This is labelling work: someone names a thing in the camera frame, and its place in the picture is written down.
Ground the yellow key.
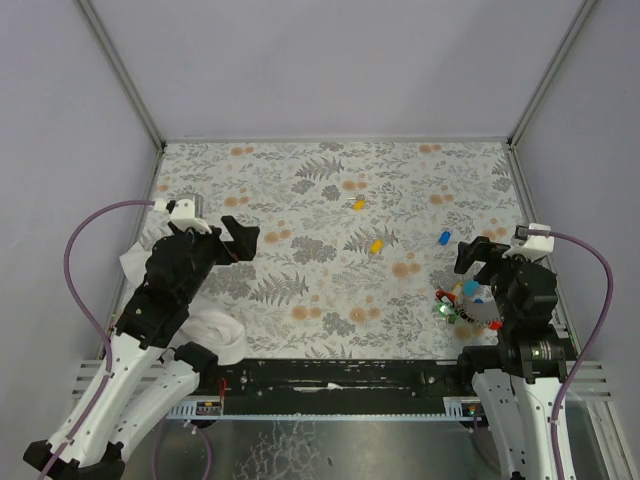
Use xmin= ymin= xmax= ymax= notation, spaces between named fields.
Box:
xmin=369 ymin=240 xmax=384 ymax=254
xmin=347 ymin=194 xmax=366 ymax=210

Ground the yellow key far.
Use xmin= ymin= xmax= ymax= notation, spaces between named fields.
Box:
xmin=347 ymin=194 xmax=366 ymax=210

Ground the blue key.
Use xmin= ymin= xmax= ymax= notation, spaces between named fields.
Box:
xmin=438 ymin=231 xmax=451 ymax=245

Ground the yellow key near centre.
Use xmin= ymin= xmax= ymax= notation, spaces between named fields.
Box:
xmin=369 ymin=240 xmax=384 ymax=254

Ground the floral table mat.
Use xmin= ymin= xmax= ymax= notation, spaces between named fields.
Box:
xmin=153 ymin=142 xmax=524 ymax=360

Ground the white cloth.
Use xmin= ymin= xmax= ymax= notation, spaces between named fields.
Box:
xmin=118 ymin=242 xmax=249 ymax=366

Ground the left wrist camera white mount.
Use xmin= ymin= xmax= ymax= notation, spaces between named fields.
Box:
xmin=153 ymin=193 xmax=212 ymax=234

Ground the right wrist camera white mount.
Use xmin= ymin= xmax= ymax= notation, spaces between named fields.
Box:
xmin=502 ymin=223 xmax=555 ymax=262

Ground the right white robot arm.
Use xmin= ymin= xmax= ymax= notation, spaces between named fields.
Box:
xmin=454 ymin=236 xmax=576 ymax=479

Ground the purple cable lower left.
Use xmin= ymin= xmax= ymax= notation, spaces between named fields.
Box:
xmin=150 ymin=414 xmax=213 ymax=480

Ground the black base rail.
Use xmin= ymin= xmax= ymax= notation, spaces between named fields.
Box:
xmin=193 ymin=359 xmax=478 ymax=419

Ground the metal keyring organizer with keys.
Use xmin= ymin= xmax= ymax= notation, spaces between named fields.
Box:
xmin=435 ymin=280 xmax=503 ymax=331

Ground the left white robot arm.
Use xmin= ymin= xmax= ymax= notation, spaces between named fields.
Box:
xmin=23 ymin=216 xmax=260 ymax=479

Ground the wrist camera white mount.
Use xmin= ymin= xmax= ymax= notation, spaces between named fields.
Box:
xmin=153 ymin=193 xmax=212 ymax=234
xmin=502 ymin=223 xmax=555 ymax=262

